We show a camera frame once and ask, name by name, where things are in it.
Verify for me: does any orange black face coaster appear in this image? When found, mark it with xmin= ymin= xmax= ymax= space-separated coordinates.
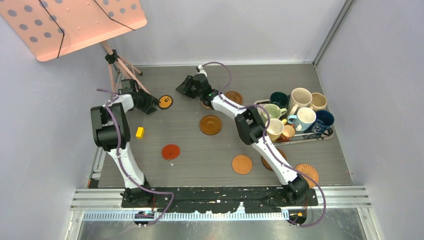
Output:
xmin=158 ymin=95 xmax=174 ymax=110

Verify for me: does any brown wooden coaster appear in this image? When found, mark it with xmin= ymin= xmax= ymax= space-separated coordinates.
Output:
xmin=199 ymin=115 xmax=222 ymax=136

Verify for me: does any red round coaster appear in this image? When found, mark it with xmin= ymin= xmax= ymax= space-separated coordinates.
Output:
xmin=161 ymin=144 xmax=181 ymax=161

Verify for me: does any light orange wooden coaster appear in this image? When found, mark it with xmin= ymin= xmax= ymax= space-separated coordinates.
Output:
xmin=231 ymin=154 xmax=253 ymax=175

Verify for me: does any woven rattan coaster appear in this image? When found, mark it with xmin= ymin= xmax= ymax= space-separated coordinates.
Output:
xmin=201 ymin=102 xmax=212 ymax=109
xmin=295 ymin=163 xmax=320 ymax=188

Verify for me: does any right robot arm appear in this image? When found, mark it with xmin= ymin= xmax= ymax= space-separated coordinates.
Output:
xmin=175 ymin=73 xmax=309 ymax=205

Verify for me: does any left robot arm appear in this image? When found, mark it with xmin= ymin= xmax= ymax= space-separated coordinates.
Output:
xmin=90 ymin=79 xmax=159 ymax=207

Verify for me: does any dark wooden coaster far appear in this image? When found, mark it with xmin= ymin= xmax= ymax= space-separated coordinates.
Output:
xmin=224 ymin=91 xmax=243 ymax=105

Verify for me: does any dark wooden coaster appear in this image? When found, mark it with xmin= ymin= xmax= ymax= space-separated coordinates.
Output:
xmin=261 ymin=149 xmax=288 ymax=172
xmin=224 ymin=91 xmax=243 ymax=105

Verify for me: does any yellow cup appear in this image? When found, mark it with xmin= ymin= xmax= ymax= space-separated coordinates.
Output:
xmin=265 ymin=118 xmax=285 ymax=142

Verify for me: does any small brown cup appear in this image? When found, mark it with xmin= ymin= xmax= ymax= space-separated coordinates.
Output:
xmin=277 ymin=124 xmax=296 ymax=143

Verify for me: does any dark wooden coaster near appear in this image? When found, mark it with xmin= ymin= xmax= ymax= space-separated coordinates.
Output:
xmin=261 ymin=149 xmax=288 ymax=172

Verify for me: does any yellow block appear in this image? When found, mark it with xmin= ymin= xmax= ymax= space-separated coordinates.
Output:
xmin=135 ymin=126 xmax=145 ymax=139

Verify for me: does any light green mug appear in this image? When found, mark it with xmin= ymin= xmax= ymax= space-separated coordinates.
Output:
xmin=258 ymin=104 xmax=288 ymax=124

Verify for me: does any dark green mug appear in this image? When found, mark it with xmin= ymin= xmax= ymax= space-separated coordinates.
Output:
xmin=269 ymin=91 xmax=290 ymax=109

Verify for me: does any cream mug tall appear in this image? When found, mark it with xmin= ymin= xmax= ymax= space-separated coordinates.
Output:
xmin=288 ymin=87 xmax=313 ymax=115

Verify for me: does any white light blue mug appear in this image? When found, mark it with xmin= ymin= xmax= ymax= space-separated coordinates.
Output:
xmin=287 ymin=107 xmax=317 ymax=132

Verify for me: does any metal tray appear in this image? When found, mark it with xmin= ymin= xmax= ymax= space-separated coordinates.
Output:
xmin=274 ymin=115 xmax=334 ymax=145

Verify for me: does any beige mug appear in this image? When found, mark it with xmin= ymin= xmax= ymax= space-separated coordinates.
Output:
xmin=308 ymin=92 xmax=327 ymax=112

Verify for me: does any pink music stand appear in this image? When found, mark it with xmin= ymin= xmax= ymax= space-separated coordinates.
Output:
xmin=0 ymin=0 xmax=147 ymax=80

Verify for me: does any navy blue mug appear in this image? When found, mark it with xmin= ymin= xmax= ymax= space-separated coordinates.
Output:
xmin=310 ymin=110 xmax=335 ymax=134

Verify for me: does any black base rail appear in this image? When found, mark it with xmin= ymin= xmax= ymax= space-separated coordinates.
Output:
xmin=120 ymin=186 xmax=318 ymax=214

